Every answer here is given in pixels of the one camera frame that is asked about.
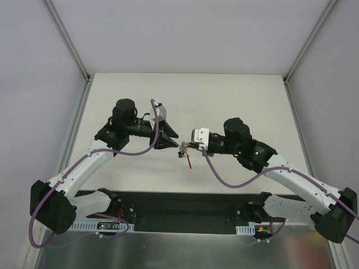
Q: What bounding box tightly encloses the steel key holder red handle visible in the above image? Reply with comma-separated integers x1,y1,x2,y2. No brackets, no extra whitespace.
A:
178,141,195,169

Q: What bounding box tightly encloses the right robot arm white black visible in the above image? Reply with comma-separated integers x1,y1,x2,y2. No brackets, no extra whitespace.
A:
191,118,358,244

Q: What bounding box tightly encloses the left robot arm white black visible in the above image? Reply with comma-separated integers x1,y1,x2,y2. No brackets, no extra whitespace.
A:
30,99,178,235

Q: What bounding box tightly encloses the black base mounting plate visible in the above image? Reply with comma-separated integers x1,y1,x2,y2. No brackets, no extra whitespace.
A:
75,190,309,233

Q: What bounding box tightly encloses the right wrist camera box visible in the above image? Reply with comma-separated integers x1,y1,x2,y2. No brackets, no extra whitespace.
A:
191,127,210,150

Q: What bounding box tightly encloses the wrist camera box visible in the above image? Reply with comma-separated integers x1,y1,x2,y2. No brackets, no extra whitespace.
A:
191,127,210,150
149,99,167,123

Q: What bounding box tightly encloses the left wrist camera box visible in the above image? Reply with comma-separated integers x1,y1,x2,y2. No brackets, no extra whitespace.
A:
149,99,167,123

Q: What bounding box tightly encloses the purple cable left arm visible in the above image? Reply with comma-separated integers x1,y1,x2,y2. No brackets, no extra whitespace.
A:
27,98,163,250

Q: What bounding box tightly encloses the aluminium side rail left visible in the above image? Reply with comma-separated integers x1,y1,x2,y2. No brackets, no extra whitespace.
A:
56,80,92,174

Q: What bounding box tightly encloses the white slotted cable duct right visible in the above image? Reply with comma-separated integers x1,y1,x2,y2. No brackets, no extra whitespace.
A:
236,225,256,236

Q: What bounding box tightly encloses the white slotted cable duct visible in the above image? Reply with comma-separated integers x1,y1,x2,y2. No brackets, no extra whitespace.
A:
236,225,256,236
67,220,135,233

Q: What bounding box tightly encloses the aluminium frame post right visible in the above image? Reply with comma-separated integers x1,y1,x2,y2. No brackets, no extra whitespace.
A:
283,0,339,85

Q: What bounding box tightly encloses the aluminium frame post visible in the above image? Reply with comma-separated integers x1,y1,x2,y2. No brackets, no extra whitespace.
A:
42,0,92,82
283,0,339,85

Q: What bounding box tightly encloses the white slotted cable duct left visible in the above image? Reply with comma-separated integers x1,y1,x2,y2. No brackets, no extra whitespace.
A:
67,220,135,233

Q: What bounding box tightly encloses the aluminium frame post left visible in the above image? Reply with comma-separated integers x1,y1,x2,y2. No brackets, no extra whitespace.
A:
42,0,92,82

